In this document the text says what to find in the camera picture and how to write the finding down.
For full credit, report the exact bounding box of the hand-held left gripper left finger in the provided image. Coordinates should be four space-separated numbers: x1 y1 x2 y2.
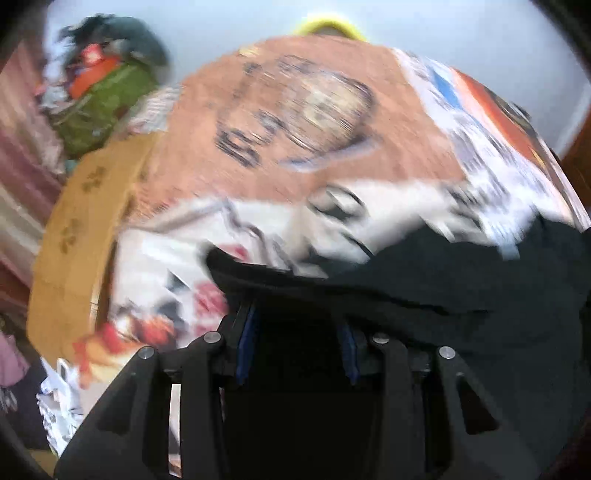
54 300 259 480

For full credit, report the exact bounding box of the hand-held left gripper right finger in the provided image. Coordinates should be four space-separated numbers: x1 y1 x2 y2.
336 319 542 480

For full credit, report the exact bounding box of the black elephant print t-shirt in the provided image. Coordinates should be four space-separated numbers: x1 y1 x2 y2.
205 216 591 480

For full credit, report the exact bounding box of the printed blanket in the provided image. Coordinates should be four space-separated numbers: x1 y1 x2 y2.
37 35 586 462

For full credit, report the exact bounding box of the pink cloth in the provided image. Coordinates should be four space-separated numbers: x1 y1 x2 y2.
0 331 29 389

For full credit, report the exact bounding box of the pink striped curtain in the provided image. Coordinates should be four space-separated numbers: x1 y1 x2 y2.
0 46 66 317

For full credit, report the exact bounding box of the orange box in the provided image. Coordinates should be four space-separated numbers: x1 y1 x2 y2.
66 43 122 100

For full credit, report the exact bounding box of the grey plush pillow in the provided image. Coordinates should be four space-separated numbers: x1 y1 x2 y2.
104 17 170 70

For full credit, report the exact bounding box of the pile of clutter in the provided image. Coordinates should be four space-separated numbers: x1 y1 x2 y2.
36 16 109 118

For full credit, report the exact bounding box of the yellow foam tube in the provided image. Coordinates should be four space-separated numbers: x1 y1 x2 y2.
293 14 366 41

